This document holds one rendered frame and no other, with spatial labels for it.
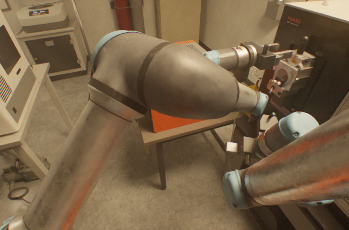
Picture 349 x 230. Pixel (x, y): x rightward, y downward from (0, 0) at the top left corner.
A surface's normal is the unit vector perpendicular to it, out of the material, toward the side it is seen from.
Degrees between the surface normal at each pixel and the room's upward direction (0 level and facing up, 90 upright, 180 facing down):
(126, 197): 0
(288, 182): 96
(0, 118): 90
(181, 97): 79
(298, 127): 25
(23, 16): 32
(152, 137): 0
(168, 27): 90
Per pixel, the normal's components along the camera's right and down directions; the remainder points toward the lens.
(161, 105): -0.29, 0.72
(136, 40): -0.15, -0.62
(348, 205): -0.94, 0.23
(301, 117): 0.04, -0.40
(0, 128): 0.33, 0.62
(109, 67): -0.33, -0.25
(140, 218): -0.02, -0.75
